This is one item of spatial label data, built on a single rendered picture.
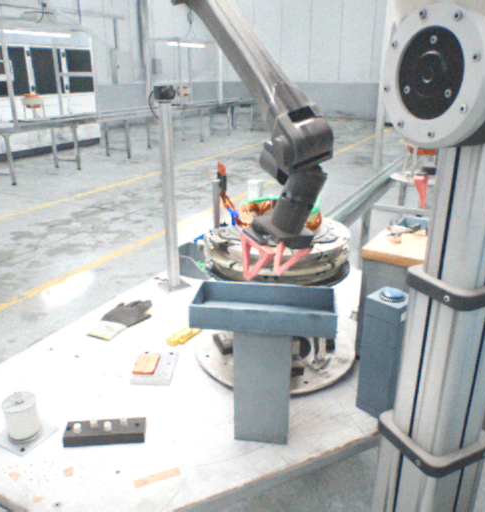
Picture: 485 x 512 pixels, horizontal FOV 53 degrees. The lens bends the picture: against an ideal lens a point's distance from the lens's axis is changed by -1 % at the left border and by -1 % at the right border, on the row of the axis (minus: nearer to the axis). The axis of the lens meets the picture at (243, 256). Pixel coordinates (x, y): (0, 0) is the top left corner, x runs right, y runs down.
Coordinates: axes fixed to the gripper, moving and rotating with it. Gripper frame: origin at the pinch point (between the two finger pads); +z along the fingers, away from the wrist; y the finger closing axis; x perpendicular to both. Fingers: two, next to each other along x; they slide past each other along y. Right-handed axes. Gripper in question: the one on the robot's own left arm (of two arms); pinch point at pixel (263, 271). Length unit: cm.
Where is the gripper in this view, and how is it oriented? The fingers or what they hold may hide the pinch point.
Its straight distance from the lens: 84.4
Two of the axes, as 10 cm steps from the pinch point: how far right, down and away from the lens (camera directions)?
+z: -3.7, 8.4, 4.0
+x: 6.6, 5.4, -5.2
